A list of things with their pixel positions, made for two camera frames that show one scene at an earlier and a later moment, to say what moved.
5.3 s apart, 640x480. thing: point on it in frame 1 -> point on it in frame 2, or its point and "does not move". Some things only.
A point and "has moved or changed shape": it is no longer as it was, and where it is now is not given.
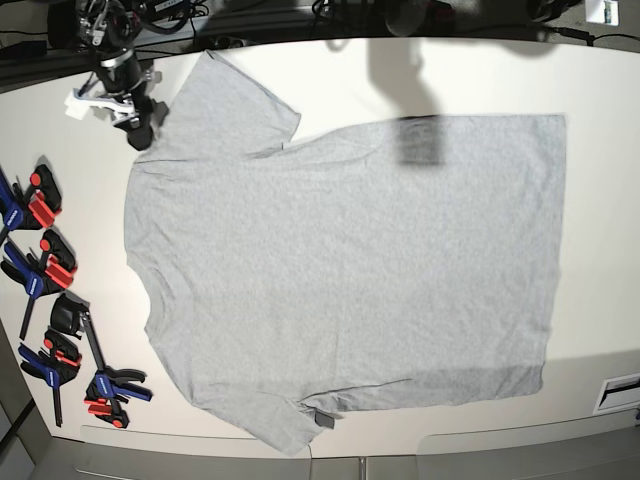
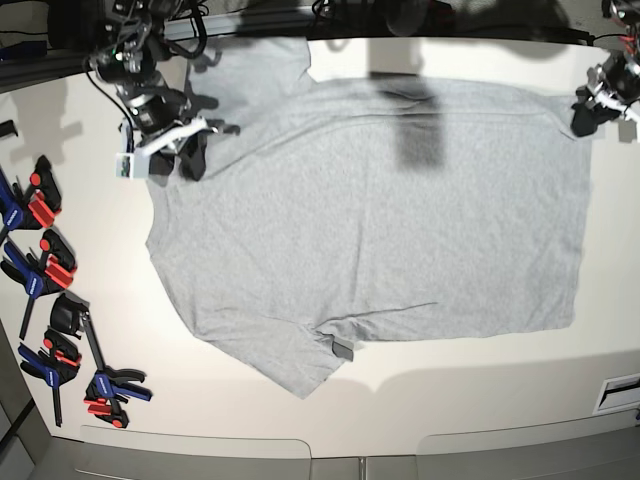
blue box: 24,50 does not move
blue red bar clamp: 61,362 does not move
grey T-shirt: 410,261 has moved or changed shape
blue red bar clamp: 109,387 does not move
